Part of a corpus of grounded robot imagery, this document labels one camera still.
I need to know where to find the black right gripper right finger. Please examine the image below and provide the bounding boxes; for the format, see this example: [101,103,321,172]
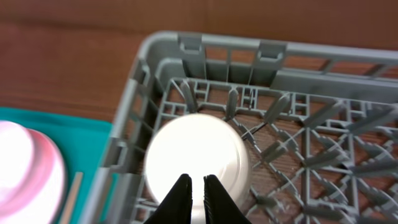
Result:
[203,175,251,224]

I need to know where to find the teal plastic tray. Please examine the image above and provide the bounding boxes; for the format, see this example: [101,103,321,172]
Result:
[1,107,111,223]

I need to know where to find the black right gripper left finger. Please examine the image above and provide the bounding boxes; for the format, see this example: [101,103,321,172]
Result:
[144,174,193,224]

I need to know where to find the pink plate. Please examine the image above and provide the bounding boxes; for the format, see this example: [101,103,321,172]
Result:
[1,129,67,224]

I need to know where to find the pink bowl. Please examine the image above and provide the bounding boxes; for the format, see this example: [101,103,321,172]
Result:
[1,121,58,215]

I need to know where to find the white bowl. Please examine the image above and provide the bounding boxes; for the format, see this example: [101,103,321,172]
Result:
[144,113,252,223]

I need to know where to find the grey dishwasher rack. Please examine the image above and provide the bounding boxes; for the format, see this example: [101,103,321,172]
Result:
[79,32,397,223]

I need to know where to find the left wooden chopstick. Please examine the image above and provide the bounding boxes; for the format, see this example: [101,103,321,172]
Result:
[60,172,83,224]

